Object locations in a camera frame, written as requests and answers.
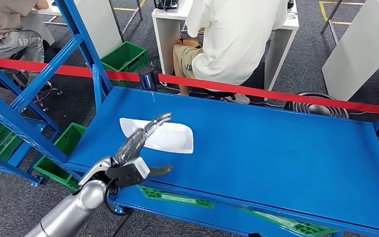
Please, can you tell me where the red barrier belt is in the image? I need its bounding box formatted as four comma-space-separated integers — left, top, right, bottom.
0, 57, 379, 115

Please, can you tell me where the blue metal shelf rack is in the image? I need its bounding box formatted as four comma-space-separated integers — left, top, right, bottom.
0, 0, 379, 237
0, 113, 48, 187

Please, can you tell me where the black chrome barrier post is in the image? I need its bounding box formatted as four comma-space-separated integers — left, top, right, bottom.
138, 65, 160, 92

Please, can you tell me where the person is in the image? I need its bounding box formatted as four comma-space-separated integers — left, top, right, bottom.
0, 0, 56, 66
172, 0, 288, 105

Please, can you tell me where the white curved plastic part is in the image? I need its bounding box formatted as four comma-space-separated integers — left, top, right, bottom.
119, 117, 194, 155

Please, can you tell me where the black ribbed round stool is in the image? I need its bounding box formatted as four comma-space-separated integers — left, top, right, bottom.
284, 92, 350, 119

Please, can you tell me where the chrome stool base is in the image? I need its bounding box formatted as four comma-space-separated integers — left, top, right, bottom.
0, 70, 63, 114

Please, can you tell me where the black camera bracket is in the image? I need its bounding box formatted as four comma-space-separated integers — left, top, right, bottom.
105, 162, 145, 189

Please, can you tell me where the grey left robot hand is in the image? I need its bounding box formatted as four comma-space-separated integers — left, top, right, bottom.
113, 113, 174, 178

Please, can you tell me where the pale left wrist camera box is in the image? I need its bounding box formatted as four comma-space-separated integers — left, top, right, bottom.
131, 157, 151, 180

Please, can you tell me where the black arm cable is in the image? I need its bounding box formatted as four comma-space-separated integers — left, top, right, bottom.
103, 178, 122, 215

